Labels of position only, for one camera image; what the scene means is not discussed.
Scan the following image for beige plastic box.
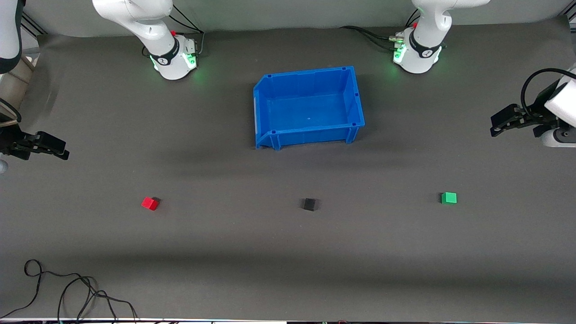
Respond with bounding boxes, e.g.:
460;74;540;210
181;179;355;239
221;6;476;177
0;55;42;118

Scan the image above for blue plastic storage bin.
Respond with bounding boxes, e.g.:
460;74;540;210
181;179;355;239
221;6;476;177
253;66;365;151

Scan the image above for dark grey table mat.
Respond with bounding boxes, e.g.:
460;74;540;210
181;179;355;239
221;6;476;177
0;16;576;321

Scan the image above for black cable along right arm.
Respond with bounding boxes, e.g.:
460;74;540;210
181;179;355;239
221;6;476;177
0;97;23;126

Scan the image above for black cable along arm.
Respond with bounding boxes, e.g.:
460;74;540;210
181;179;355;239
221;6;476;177
0;97;23;126
520;67;576;118

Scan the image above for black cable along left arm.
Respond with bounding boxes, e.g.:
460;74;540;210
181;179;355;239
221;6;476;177
520;67;576;118

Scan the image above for aluminium frame rail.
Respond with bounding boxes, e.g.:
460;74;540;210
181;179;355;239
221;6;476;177
20;11;48;36

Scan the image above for loose thin black cable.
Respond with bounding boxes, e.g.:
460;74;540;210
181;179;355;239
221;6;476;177
0;259;139;321

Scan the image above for black left arm base cables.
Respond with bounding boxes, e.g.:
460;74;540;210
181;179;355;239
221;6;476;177
339;9;421;53

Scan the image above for black arm base cables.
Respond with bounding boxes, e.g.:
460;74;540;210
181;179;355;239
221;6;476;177
167;4;206;58
339;9;421;53

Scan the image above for black right arm base cables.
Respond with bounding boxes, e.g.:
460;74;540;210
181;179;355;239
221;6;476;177
167;4;206;58

